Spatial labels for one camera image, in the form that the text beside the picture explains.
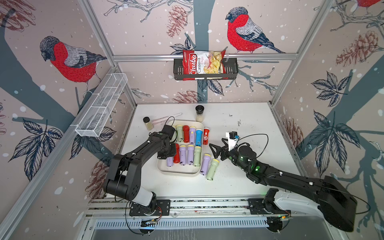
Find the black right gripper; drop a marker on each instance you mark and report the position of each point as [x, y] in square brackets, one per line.
[217, 149]

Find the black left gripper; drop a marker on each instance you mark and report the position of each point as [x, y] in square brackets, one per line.
[161, 154]

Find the purple flashlight across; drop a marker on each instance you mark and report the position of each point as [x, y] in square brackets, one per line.
[183, 155]

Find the green flashlight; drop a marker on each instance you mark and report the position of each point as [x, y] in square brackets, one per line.
[212, 170]
[197, 156]
[180, 133]

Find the red flashlight with white logo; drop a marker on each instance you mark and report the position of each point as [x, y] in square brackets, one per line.
[206, 136]

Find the tall purple flashlight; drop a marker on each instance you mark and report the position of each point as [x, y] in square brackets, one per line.
[191, 149]

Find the blue flashlight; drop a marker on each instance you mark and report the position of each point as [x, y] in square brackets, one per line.
[199, 137]

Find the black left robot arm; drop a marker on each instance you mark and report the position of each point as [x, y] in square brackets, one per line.
[124, 177]

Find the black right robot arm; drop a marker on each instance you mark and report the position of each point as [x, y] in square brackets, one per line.
[336, 204]

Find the white rectangular storage tray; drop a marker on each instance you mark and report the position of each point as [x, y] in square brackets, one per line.
[189, 144]

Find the small black cap jar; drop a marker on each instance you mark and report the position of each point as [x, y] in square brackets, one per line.
[148, 123]

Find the black cap spice grinder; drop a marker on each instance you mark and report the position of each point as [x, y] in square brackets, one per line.
[199, 113]

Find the red cassava chips bag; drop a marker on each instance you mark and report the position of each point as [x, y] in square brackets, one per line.
[203, 62]

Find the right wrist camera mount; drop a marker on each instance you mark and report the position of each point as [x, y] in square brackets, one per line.
[232, 139]

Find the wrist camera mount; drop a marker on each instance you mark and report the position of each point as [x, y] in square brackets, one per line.
[232, 139]
[170, 131]

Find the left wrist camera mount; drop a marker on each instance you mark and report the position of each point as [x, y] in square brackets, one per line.
[170, 131]

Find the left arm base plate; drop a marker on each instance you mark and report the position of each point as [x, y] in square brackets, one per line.
[155, 208]

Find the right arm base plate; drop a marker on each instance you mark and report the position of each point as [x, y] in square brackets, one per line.
[264, 207]

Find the white wire mesh shelf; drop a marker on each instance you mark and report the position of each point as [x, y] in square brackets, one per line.
[98, 113]

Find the black wall basket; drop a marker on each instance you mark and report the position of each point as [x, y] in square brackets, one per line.
[227, 69]

